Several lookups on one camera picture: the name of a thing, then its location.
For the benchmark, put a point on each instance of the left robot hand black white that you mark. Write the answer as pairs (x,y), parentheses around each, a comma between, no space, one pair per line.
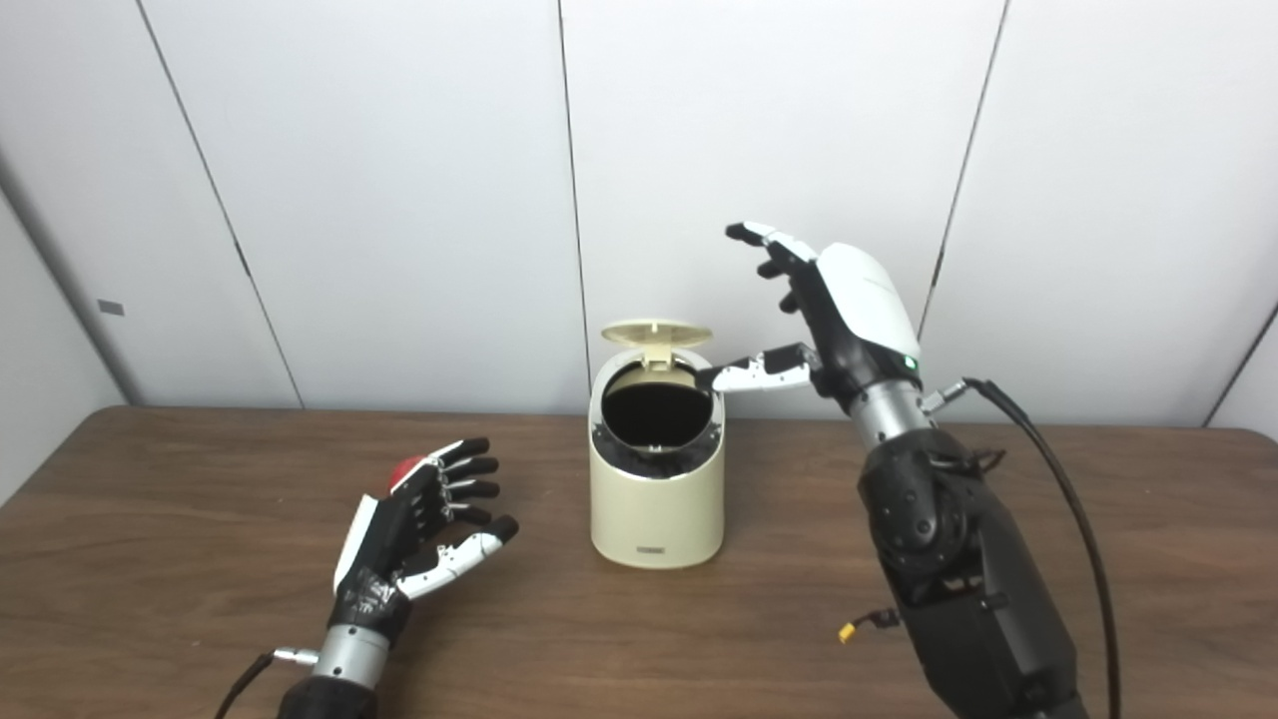
(384,539)

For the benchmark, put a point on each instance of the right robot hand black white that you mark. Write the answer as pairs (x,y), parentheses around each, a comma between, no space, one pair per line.
(859,300)

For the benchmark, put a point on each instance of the red apple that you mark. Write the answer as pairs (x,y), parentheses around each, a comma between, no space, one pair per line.
(407,469)

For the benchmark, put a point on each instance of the cream round bin lid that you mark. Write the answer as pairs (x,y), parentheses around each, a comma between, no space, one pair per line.
(657,335)

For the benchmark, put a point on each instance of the cream-colored bin body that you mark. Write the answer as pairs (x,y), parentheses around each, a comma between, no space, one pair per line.
(659,509)

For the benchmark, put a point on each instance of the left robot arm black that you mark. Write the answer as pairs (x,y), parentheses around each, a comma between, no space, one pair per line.
(344,669)

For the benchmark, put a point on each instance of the black wall seam clip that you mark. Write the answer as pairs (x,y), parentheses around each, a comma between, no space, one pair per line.
(244,262)
(935,270)

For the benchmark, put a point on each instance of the small grey wall label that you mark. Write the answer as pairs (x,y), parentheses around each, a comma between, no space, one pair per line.
(111,308)

